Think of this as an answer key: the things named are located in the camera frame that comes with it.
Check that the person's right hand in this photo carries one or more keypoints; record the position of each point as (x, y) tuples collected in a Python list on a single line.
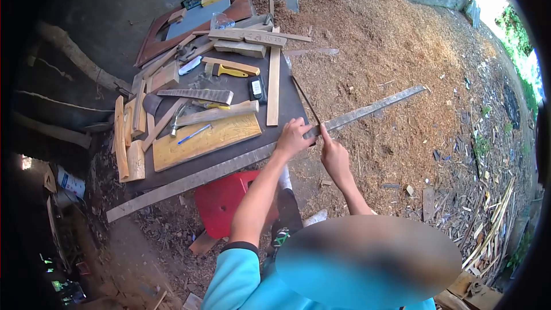
[(335, 161)]

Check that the person's left hand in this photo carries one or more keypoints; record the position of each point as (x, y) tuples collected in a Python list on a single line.
[(292, 140)]

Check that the person's right index finger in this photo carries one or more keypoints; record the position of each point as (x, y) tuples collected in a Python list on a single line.
[(325, 134)]

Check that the person's left fingers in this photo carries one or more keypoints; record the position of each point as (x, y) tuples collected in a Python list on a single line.
[(295, 121)]

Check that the person's right fingers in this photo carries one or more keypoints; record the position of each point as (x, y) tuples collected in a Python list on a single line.
[(326, 157)]

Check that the person's left thumb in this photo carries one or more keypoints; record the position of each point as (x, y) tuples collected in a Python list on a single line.
[(310, 129)]

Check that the thin dark metal blade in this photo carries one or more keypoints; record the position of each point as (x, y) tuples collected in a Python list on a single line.
[(305, 99)]

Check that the long grey wooden strip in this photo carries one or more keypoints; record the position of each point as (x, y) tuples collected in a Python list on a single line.
[(193, 181)]

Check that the long light wooden slat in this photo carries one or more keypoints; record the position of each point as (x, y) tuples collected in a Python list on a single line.
[(273, 86)]

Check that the black rectangular stone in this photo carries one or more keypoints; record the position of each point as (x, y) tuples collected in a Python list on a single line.
[(257, 89)]

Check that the person's legs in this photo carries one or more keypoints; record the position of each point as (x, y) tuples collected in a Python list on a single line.
[(286, 211)]

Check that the thin pale wooden stick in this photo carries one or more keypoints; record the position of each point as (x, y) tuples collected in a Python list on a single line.
[(297, 37)]

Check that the short light wooden strip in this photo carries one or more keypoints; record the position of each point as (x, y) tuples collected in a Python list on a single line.
[(232, 65)]

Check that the carved light wooden board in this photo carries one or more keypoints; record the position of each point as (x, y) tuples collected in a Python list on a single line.
[(206, 142)]

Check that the pile of sawdust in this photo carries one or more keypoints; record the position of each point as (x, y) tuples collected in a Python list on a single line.
[(379, 51)]

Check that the blue pen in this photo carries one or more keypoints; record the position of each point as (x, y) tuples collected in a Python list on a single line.
[(194, 134)]

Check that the dark carved wooden strip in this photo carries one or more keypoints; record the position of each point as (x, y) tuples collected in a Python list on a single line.
[(196, 95)]

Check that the red plastic stool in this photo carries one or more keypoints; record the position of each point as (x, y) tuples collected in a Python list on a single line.
[(219, 202)]

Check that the small weathered plank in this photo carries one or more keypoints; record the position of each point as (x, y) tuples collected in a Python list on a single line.
[(428, 204)]

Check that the metal claw hammer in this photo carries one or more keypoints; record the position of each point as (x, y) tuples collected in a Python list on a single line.
[(176, 122)]

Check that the white blue small tool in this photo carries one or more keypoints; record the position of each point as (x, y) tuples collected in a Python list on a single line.
[(190, 65)]

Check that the clear plastic bag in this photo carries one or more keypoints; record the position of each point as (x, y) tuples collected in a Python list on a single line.
[(221, 21)]

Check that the slanted brown wooden slat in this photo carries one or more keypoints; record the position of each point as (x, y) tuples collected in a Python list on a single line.
[(162, 125)]

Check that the square brown wooden block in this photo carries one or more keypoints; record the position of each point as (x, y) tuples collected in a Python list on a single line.
[(163, 77)]

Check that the person's body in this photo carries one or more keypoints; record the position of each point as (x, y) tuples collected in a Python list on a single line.
[(241, 284)]

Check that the black flat box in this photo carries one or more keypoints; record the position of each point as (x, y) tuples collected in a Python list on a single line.
[(192, 1)]

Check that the chunky light wooden block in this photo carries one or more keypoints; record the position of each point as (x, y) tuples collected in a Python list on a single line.
[(136, 161)]

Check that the curved light wooden piece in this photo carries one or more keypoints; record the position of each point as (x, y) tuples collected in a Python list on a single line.
[(120, 142)]

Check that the pile of wood scraps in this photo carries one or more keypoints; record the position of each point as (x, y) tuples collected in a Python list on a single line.
[(490, 232)]

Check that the rough tree log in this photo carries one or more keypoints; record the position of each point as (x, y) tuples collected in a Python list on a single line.
[(77, 56)]

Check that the white printed bucket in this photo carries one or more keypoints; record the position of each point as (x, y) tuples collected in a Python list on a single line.
[(71, 183)]

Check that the brown wooden frame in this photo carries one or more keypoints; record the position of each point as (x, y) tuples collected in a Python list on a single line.
[(241, 2)]

